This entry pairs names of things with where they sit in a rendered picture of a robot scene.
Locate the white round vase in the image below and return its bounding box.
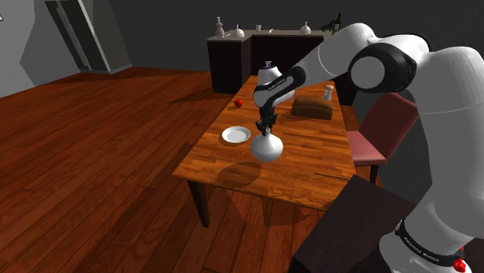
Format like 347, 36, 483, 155
250, 127, 285, 163

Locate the white plate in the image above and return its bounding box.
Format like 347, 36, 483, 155
221, 126, 252, 144

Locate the brown bread loaf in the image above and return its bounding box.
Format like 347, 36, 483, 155
290, 95, 334, 121

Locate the wooden dining table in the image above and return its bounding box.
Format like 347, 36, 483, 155
172, 74, 358, 229

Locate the dark sideboard with bottles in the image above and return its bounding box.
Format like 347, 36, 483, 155
206, 12, 357, 107

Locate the red chair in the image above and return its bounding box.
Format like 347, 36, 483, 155
345, 92, 420, 185

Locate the dark robot stand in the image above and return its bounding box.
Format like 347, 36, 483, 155
289, 174, 417, 273

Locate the dark door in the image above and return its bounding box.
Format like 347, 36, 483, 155
43, 0, 133, 75

